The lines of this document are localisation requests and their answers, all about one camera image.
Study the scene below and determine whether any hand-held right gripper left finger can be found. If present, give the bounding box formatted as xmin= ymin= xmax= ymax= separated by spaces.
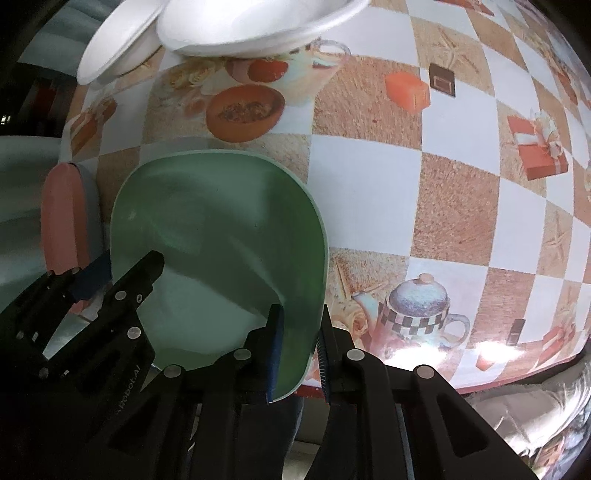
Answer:
xmin=88 ymin=304 xmax=284 ymax=480

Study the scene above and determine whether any dark wooden furniture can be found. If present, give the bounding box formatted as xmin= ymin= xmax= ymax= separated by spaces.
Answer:
xmin=0 ymin=62 xmax=75 ymax=137

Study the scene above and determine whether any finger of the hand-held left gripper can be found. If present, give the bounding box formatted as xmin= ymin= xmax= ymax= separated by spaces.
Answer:
xmin=0 ymin=255 xmax=112 ymax=383
xmin=95 ymin=250 xmax=165 ymax=366

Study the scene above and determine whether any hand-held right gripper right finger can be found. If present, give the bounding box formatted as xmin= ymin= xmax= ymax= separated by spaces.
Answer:
xmin=302 ymin=304 xmax=539 ymax=480

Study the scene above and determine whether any grey-blue plate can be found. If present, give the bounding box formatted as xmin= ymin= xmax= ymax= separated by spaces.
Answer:
xmin=76 ymin=164 xmax=105 ymax=268

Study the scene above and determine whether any pale green ribbed sofa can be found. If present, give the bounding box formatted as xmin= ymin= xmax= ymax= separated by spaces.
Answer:
xmin=0 ymin=0 xmax=125 ymax=324

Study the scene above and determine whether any white foam bowl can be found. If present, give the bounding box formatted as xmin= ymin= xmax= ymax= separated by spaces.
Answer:
xmin=156 ymin=0 xmax=370 ymax=58
xmin=76 ymin=0 xmax=166 ymax=85

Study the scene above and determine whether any pink plate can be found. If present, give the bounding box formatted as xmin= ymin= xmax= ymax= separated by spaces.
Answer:
xmin=41 ymin=162 xmax=90 ymax=315

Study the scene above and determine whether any checkered printed tablecloth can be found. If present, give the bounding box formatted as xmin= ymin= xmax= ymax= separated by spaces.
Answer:
xmin=60 ymin=0 xmax=591 ymax=395

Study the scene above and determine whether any green plate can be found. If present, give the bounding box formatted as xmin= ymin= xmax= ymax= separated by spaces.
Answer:
xmin=110 ymin=150 xmax=329 ymax=403

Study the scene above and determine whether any white fuzzy blanket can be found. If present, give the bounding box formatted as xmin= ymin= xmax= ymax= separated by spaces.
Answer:
xmin=462 ymin=353 xmax=591 ymax=480

